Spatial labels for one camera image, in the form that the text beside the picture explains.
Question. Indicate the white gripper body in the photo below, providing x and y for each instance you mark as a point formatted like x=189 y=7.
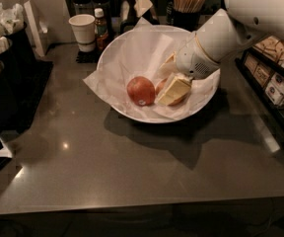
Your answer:
x=191 y=60

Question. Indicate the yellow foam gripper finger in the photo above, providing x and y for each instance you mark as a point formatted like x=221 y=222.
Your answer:
x=176 y=86
x=168 y=67

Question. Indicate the yellow-red apple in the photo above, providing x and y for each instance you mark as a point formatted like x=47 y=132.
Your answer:
x=160 y=86

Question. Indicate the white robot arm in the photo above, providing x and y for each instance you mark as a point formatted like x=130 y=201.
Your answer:
x=239 y=25

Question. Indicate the white bowl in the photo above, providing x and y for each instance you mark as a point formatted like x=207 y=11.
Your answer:
x=194 y=106

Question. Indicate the red apple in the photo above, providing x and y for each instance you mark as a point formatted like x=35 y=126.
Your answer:
x=141 y=91

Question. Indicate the white paper liner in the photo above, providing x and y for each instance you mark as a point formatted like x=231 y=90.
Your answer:
x=138 y=56

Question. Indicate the black cup of wooden stirrers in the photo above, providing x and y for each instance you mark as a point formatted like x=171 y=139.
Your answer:
x=186 y=13

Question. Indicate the small brown sauce bottle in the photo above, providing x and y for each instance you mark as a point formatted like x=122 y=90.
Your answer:
x=102 y=35

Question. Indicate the black coaster mat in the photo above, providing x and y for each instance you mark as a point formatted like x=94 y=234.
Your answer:
x=87 y=57

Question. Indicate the black tea bag rack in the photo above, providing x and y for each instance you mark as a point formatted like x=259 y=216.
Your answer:
x=263 y=67

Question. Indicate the white paper cup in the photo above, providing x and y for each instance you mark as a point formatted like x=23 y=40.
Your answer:
x=83 y=27

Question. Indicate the white napkin dispenser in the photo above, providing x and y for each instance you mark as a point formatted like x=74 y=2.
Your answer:
x=38 y=28

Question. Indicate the black rubber mat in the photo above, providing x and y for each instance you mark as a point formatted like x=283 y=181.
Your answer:
x=29 y=97

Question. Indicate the black cutlery holder back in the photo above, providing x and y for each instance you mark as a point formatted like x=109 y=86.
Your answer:
x=13 y=28

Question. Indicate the black cutlery holder middle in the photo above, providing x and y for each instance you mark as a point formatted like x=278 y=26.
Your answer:
x=4 y=60

